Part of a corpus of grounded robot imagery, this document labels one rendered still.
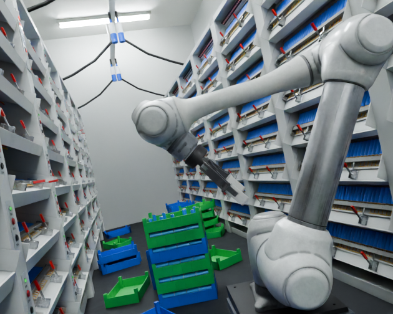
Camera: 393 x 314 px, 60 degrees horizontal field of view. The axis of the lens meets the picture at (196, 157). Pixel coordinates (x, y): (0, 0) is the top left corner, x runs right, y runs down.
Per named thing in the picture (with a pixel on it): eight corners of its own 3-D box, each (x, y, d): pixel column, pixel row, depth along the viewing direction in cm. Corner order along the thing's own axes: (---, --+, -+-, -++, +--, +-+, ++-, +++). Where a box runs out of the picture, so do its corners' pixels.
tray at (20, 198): (49, 198, 150) (53, 177, 151) (7, 210, 92) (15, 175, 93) (-1, 190, 146) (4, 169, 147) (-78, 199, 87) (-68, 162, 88)
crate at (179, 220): (202, 215, 195) (199, 202, 195) (201, 222, 175) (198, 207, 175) (151, 226, 196) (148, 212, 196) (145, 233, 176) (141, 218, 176)
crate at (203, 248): (208, 243, 195) (205, 229, 195) (208, 252, 175) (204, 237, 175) (156, 253, 196) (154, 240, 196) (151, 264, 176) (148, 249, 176)
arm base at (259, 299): (298, 275, 123) (295, 260, 123) (317, 304, 101) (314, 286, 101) (248, 281, 124) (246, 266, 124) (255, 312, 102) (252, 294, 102)
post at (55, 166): (94, 292, 227) (42, 38, 229) (93, 296, 218) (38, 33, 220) (63, 301, 222) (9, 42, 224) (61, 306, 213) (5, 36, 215)
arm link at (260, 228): (294, 265, 119) (285, 203, 118) (314, 286, 101) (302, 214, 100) (248, 272, 118) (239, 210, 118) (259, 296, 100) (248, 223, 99)
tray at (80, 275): (87, 279, 218) (91, 256, 219) (77, 316, 159) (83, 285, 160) (53, 275, 213) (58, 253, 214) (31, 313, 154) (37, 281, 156)
